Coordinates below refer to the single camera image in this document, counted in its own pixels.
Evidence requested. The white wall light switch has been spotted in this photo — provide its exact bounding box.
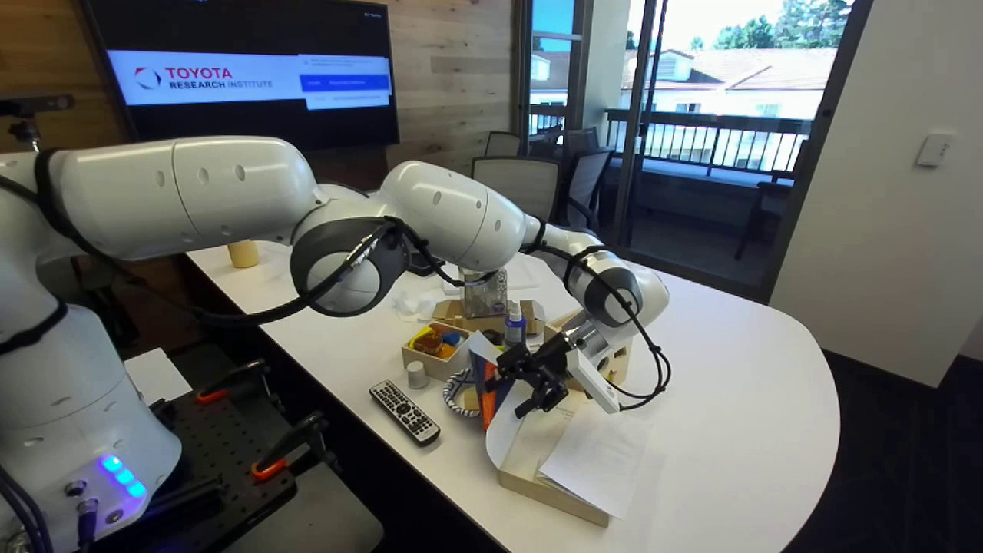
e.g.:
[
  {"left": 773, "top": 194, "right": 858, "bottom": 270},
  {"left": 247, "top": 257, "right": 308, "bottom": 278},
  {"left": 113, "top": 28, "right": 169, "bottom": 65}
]
[{"left": 913, "top": 130, "right": 957, "bottom": 172}]

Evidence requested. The black camera on stand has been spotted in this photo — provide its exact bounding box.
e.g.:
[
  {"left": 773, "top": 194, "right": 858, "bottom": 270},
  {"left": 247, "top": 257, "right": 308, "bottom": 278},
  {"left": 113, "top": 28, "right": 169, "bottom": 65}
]
[{"left": 0, "top": 92, "right": 78, "bottom": 158}]

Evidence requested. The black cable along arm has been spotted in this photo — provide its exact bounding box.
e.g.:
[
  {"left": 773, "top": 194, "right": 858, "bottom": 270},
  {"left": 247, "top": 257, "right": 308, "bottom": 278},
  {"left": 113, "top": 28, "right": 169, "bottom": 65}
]
[{"left": 0, "top": 172, "right": 469, "bottom": 332}]

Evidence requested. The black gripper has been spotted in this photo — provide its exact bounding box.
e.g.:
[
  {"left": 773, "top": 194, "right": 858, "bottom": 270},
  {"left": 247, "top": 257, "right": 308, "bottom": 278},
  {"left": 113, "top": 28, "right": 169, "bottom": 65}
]
[{"left": 493, "top": 332, "right": 580, "bottom": 422}]

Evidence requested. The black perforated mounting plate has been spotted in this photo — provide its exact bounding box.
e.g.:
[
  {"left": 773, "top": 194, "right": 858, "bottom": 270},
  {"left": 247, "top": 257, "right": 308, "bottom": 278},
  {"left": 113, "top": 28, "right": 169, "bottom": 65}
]
[{"left": 149, "top": 340, "right": 386, "bottom": 553}]

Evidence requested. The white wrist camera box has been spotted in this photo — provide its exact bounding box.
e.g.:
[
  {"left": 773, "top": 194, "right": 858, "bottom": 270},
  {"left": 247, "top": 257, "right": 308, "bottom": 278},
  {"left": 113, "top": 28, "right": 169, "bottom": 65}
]
[{"left": 565, "top": 344, "right": 624, "bottom": 417}]

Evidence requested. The short wooden cylinder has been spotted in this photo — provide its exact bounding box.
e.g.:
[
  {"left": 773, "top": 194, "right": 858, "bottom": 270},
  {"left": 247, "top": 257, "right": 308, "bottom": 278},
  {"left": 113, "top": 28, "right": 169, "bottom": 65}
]
[{"left": 223, "top": 237, "right": 264, "bottom": 274}]

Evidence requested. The blue patterned white plate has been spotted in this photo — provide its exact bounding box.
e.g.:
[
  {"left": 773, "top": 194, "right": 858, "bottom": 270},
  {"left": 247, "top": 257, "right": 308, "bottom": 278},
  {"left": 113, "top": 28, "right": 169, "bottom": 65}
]
[{"left": 440, "top": 364, "right": 493, "bottom": 424}]

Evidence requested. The clear plastic bag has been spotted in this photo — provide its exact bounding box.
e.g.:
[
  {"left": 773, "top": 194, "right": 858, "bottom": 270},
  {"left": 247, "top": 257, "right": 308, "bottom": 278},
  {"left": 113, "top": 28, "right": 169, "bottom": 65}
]
[{"left": 460, "top": 266, "right": 512, "bottom": 318}]

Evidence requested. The black white remote control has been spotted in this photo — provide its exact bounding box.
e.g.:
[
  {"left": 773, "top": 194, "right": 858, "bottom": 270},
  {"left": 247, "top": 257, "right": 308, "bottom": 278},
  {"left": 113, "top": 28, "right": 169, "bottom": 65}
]
[{"left": 365, "top": 379, "right": 444, "bottom": 449}]

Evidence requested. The grey office chair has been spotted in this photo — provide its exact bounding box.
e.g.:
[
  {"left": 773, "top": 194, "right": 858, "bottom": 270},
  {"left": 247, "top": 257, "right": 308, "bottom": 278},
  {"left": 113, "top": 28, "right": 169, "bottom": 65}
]
[
  {"left": 555, "top": 148, "right": 614, "bottom": 232},
  {"left": 469, "top": 152, "right": 563, "bottom": 225}
]

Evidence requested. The large wall television screen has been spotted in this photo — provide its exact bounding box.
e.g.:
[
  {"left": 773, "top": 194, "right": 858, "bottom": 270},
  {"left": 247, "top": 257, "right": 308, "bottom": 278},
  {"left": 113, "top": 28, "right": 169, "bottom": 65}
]
[{"left": 80, "top": 0, "right": 401, "bottom": 158}]

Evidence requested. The bottle with blue label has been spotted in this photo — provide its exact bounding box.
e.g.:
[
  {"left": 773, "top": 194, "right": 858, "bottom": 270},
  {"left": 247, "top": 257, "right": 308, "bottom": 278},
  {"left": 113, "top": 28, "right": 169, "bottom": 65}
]
[{"left": 501, "top": 305, "right": 530, "bottom": 351}]

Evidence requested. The white paper sheet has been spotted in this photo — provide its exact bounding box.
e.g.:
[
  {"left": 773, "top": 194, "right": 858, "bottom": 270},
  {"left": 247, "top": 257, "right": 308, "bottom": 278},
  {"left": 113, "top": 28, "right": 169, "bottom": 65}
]
[{"left": 119, "top": 346, "right": 196, "bottom": 407}]

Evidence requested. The blue Artificial Intelligence textbook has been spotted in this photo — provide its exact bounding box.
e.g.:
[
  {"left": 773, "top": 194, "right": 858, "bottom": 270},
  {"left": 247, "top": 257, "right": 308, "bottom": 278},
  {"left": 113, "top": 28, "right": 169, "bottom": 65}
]
[{"left": 469, "top": 332, "right": 671, "bottom": 531}]

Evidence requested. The orange handled black clamp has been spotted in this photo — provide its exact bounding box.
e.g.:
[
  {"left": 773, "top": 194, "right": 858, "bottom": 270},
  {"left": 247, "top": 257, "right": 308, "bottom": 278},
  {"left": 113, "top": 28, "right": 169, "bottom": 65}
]
[
  {"left": 194, "top": 357, "right": 269, "bottom": 411},
  {"left": 250, "top": 411, "right": 331, "bottom": 486}
]

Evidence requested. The dark balcony railing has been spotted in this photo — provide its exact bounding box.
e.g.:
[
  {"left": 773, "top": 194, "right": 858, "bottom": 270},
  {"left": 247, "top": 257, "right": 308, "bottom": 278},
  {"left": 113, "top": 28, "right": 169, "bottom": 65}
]
[{"left": 602, "top": 104, "right": 818, "bottom": 180}]

